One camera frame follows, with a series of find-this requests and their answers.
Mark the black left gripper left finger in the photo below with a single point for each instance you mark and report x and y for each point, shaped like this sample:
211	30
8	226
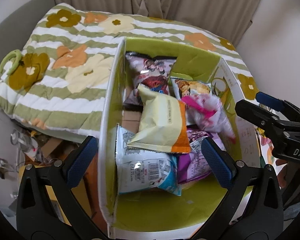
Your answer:
47	208

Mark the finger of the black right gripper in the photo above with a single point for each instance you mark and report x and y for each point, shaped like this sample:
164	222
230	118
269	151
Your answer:
269	101

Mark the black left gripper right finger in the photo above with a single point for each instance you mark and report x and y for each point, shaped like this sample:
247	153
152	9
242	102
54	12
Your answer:
252	206

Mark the pink white candy packet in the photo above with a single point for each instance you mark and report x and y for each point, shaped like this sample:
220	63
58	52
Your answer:
208	114

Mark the cream orange snack packet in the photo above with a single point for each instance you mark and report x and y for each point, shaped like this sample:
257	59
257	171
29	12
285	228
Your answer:
162	126

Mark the person's right hand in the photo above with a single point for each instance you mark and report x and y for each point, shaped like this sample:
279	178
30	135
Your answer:
285	172

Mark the purple snack packet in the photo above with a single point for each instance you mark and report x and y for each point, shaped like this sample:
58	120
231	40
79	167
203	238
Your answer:
193	166

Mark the yellow princess snack packet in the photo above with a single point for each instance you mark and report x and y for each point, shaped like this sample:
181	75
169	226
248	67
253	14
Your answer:
183	87

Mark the green cardboard storage box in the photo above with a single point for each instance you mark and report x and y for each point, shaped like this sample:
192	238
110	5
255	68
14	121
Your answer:
155	213

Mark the white blue snack packet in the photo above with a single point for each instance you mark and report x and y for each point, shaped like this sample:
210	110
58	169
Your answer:
139	169

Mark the dark red snack bag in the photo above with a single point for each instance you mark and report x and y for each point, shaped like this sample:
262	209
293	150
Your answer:
152	72

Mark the floral striped quilt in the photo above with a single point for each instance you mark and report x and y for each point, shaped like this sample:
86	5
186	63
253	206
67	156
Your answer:
57	83

